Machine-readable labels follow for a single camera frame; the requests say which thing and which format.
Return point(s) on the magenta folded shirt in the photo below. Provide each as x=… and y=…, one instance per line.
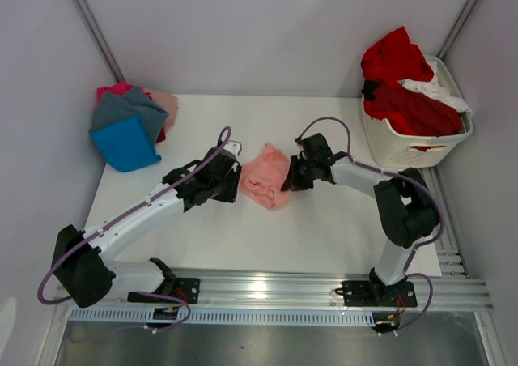
x=118, y=89

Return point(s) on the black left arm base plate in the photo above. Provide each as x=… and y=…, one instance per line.
x=185, y=289

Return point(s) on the aluminium corner post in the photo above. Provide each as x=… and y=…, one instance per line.
x=90, y=22
x=457, y=28

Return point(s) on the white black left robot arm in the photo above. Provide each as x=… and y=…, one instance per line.
x=85, y=261

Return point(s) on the right aluminium corner post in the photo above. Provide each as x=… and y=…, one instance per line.
x=457, y=28

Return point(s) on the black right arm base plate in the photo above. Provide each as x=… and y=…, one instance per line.
x=367, y=293

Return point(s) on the white laundry basket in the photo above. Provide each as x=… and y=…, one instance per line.
x=391, y=149

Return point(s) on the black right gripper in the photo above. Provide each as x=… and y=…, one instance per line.
x=295, y=182

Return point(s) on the red folded shirt in stack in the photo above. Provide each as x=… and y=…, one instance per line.
x=162, y=135

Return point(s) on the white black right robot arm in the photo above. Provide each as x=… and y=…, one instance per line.
x=406, y=209

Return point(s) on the white shirt in basket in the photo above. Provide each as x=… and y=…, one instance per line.
x=435, y=91

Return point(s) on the dark red shirt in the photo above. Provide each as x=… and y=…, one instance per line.
x=413, y=113

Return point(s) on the white slotted cable duct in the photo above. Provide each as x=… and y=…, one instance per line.
x=261, y=317

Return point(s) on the blue folded t shirt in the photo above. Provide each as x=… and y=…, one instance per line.
x=125, y=145

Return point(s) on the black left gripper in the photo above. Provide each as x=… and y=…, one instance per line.
x=230, y=193

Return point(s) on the black garment in basket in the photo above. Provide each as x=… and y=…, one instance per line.
x=369, y=89

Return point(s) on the salmon pink t shirt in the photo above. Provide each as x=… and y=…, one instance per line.
x=262, y=178

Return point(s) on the pale pink folded shirt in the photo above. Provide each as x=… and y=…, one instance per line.
x=166, y=101

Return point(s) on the bright red shirt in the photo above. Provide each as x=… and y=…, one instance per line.
x=395, y=58

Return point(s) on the grey blue folded shirt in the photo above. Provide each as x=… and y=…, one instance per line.
x=113, y=108

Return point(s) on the left aluminium corner post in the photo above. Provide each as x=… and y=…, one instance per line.
x=90, y=22

